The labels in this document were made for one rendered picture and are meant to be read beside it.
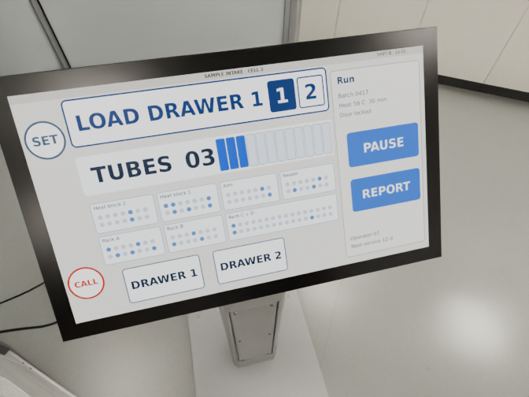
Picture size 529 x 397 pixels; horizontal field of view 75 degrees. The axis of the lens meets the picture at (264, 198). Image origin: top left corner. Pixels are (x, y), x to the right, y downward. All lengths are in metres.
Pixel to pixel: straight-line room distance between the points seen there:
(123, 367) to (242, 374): 0.45
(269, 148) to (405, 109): 0.18
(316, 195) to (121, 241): 0.25
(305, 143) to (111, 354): 1.27
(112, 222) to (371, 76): 0.36
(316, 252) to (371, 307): 1.11
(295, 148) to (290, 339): 1.07
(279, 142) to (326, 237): 0.14
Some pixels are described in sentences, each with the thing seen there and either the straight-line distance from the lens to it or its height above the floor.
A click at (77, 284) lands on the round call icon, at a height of 1.02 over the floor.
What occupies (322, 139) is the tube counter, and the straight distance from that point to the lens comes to 0.44.
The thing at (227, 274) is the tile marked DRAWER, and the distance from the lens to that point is 0.46.
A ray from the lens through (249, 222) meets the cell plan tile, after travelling 0.43.
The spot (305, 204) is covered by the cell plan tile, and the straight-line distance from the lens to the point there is 0.45.
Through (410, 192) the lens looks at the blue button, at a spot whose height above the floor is 1.04.
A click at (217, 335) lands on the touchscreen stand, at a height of 0.04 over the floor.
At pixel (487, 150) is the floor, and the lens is 2.40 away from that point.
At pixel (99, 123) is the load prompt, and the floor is 1.15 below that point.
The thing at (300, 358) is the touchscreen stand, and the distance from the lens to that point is 1.41.
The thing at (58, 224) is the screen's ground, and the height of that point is 1.07.
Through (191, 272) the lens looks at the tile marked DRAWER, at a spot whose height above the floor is 1.01.
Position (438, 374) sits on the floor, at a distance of 1.58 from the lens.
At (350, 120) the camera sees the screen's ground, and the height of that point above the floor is 1.12.
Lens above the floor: 1.41
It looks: 53 degrees down
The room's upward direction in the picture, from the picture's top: 1 degrees clockwise
